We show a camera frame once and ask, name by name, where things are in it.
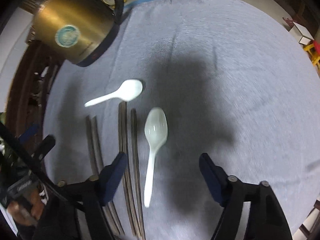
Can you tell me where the white plastic spoon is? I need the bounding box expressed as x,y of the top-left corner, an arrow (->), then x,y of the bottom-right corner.
144,107 -> 168,208
85,79 -> 143,107

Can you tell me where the gold electric kettle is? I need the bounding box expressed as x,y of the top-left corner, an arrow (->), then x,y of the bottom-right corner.
33,0 -> 124,67

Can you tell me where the grey round table cloth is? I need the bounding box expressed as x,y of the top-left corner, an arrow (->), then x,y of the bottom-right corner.
44,0 -> 319,239

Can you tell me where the yellow red stool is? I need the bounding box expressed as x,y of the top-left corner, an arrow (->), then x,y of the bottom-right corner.
303,41 -> 320,68

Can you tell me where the white low stool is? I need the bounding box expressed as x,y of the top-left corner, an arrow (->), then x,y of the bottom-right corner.
289,22 -> 314,46

